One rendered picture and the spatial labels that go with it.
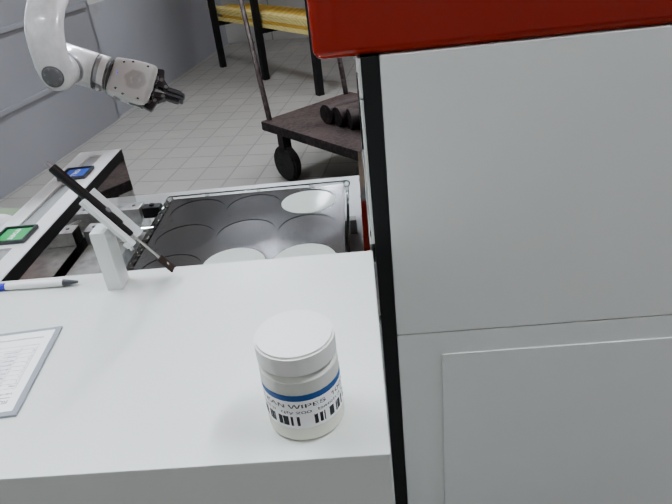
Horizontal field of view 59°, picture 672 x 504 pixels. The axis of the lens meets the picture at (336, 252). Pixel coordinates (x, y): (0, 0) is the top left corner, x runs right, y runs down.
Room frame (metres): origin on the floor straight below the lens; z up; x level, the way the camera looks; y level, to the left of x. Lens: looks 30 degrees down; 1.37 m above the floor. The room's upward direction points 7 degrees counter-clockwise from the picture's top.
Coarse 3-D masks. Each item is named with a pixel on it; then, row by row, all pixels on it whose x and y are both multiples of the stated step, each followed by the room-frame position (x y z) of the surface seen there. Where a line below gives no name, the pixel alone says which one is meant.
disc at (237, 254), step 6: (222, 252) 0.86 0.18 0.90; (228, 252) 0.86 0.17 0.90; (234, 252) 0.86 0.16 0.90; (240, 252) 0.86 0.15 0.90; (246, 252) 0.86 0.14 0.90; (252, 252) 0.85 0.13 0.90; (258, 252) 0.85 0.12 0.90; (210, 258) 0.85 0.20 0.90; (216, 258) 0.85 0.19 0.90; (222, 258) 0.84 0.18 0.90; (228, 258) 0.84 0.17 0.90; (234, 258) 0.84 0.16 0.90; (240, 258) 0.84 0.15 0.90; (246, 258) 0.84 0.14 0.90; (252, 258) 0.83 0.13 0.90; (258, 258) 0.83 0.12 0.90; (264, 258) 0.83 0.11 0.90
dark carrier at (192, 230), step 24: (264, 192) 1.09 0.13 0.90; (288, 192) 1.08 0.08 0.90; (336, 192) 1.05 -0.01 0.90; (168, 216) 1.03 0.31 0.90; (192, 216) 1.02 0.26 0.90; (216, 216) 1.01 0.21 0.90; (240, 216) 1.00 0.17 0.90; (264, 216) 0.98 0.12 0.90; (288, 216) 0.97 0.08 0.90; (312, 216) 0.96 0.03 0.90; (336, 216) 0.95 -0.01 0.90; (168, 240) 0.93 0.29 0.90; (192, 240) 0.92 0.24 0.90; (216, 240) 0.91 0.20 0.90; (240, 240) 0.90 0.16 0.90; (264, 240) 0.89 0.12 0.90; (288, 240) 0.88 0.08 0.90; (312, 240) 0.87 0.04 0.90; (336, 240) 0.86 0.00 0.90; (144, 264) 0.86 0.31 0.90; (192, 264) 0.84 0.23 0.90
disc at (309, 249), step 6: (294, 246) 0.86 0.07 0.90; (300, 246) 0.86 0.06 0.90; (306, 246) 0.85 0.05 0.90; (312, 246) 0.85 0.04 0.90; (318, 246) 0.85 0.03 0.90; (324, 246) 0.85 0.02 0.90; (282, 252) 0.84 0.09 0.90; (288, 252) 0.84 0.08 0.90; (294, 252) 0.84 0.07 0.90; (300, 252) 0.84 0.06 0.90; (306, 252) 0.83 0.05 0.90; (312, 252) 0.83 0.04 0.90; (318, 252) 0.83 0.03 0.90; (324, 252) 0.83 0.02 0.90; (330, 252) 0.82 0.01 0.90
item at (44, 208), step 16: (80, 160) 1.24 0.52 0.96; (96, 160) 1.24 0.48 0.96; (48, 192) 1.07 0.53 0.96; (64, 192) 1.07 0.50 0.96; (32, 208) 1.00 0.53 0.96; (48, 208) 1.00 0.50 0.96; (64, 208) 0.99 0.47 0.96; (16, 224) 0.94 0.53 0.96; (48, 224) 0.92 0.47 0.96; (32, 240) 0.87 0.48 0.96; (0, 256) 0.83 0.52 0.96; (16, 256) 0.82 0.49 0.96; (0, 272) 0.77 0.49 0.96
